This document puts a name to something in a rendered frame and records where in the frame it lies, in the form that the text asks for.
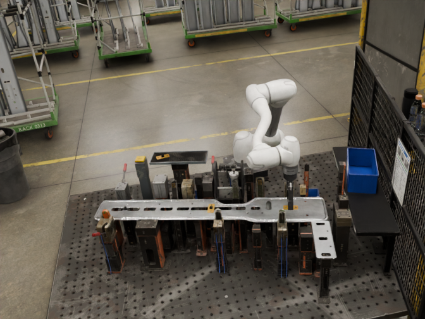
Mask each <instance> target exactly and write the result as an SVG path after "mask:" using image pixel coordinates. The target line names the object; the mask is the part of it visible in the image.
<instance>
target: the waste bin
mask: <svg viewBox="0 0 425 319"><path fill-rule="evenodd" d="M22 154H23V153H22V150H21V147H20V145H19V142H18V139H17V134H16V132H15V130H14V129H12V128H8V127H0V204H9V203H13V202H16V201H19V200H20V199H22V198H24V197H25V196H26V195H27V194H28V192H29V190H30V186H29V184H28V180H27V176H26V174H25V170H24V167H23V164H22V159H21V157H20V156H21V155H22Z"/></svg>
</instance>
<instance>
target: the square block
mask: <svg viewBox="0 0 425 319"><path fill-rule="evenodd" d="M351 224H352V217H351V214H350V210H335V228H334V237H333V242H334V245H335V251H336V258H332V259H331V260H332V264H333V267H347V255H348V243H349V236H350V226H351Z"/></svg>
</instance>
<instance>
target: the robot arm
mask: <svg viewBox="0 0 425 319"><path fill-rule="evenodd" d="M296 93H297V88H296V85H295V82H294V81H292V80H289V79H279V80H274V81H270V82H268V83H265V84H260V85H256V84H251V85H249V86H248V87H247V88H246V99H247V102H248V103H249V105H250V107H251V108H252V109H253V110H254V111H255V112H256V113H257V114H258V115H259V116H260V117H261V121H260V123H259V125H258V127H257V129H256V132H255V134H251V133H250V132H248V131H240V132H238V133H237V134H236V135H235V136H234V139H233V155H234V158H233V159H231V161H232V162H231V163H229V164H228V165H237V168H240V163H241V160H243V169H246V168H251V169H253V170H263V169H268V168H272V167H275V166H278V165H282V170H283V178H284V179H285V180H286V184H287V199H288V200H287V201H288V210H293V186H292V185H294V180H295V179H296V178H297V173H298V171H299V159H300V144H299V141H298V140H297V138H296V137H294V136H284V133H283V132H282V131H281V130H280V129H278V125H279V122H280V117H281V112H282V109H283V107H284V105H286V103H287V102H288V101H289V100H290V99H291V98H293V97H294V96H295V95H296Z"/></svg>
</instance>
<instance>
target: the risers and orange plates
mask: <svg viewBox="0 0 425 319"><path fill-rule="evenodd" d="M159 225H160V229H159V230H160V234H161V240H162V243H163V250H164V253H171V251H172V248H173V243H174V240H173V236H172V231H171V227H170V223H169V222H164V220H162V221H161V220H159ZM225 248H226V253H227V254H233V253H234V248H235V231H234V223H232V226H231V222H225Z"/></svg>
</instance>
